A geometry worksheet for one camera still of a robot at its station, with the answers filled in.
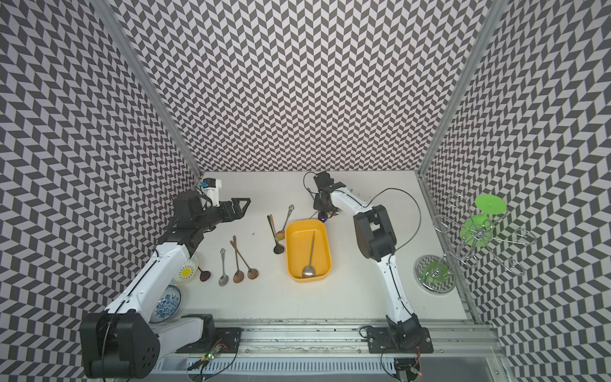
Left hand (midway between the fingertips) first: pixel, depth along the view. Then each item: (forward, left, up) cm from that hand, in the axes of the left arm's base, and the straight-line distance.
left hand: (241, 203), depth 81 cm
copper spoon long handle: (-16, -2, -21) cm, 27 cm away
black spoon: (-6, -11, -22) cm, 25 cm away
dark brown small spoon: (-17, +16, -22) cm, 32 cm away
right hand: (+13, -29, -21) cm, 38 cm away
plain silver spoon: (-15, -23, -23) cm, 36 cm away
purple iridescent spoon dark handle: (+9, -28, -21) cm, 36 cm away
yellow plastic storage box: (-2, -19, -22) cm, 29 cm away
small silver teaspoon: (-19, +8, -21) cm, 29 cm away
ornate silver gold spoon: (-1, -11, -20) cm, 23 cm away
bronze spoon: (-17, +3, -22) cm, 28 cm away
